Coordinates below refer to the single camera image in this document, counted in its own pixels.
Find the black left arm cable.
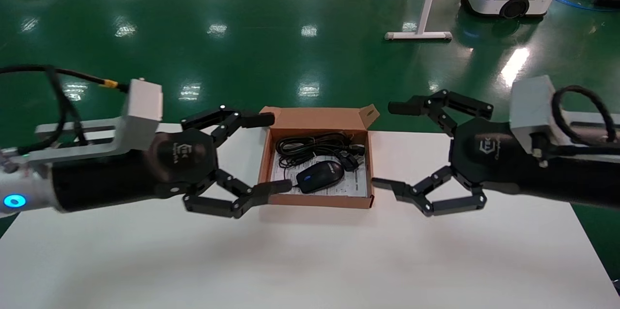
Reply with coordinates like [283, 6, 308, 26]
[0, 64, 130, 155]

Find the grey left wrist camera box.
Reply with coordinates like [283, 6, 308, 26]
[34, 78, 164, 165]

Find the white T-shaped stand leg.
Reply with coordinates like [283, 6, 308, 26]
[384, 0, 453, 42]

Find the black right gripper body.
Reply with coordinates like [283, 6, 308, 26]
[448, 117, 523, 194]

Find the black power cable with plug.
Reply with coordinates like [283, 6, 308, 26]
[275, 132, 365, 172]

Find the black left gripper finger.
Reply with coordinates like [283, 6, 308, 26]
[180, 105, 276, 148]
[183, 169, 293, 219]

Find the brown cardboard box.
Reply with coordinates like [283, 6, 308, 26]
[257, 104, 380, 210]

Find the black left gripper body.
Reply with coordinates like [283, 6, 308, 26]
[145, 128, 219, 199]

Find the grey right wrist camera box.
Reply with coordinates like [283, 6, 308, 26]
[510, 75, 570, 155]

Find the black wired computer mouse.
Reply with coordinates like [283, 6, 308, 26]
[282, 154, 346, 195]

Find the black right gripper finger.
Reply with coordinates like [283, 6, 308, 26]
[387, 89, 495, 137]
[372, 166, 488, 217]

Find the white printed paper sheet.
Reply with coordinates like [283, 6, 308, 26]
[269, 154, 368, 198]

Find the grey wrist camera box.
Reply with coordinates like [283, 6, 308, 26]
[510, 75, 570, 155]
[34, 78, 164, 165]

